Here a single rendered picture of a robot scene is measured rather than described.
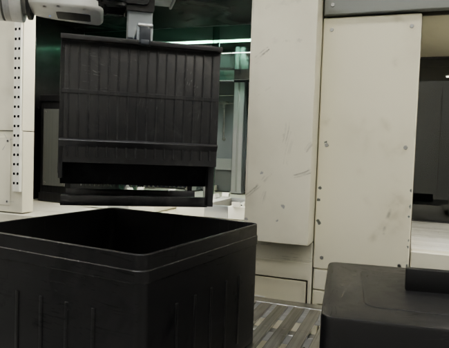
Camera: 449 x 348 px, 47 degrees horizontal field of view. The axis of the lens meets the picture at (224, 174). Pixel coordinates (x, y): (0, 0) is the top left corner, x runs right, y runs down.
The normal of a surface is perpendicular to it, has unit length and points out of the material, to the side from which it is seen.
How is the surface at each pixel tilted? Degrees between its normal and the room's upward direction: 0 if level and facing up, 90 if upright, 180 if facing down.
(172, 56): 90
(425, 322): 0
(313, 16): 90
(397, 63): 90
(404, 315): 0
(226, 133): 90
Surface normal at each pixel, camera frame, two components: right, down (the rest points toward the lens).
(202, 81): 0.23, 0.05
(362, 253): -0.34, 0.04
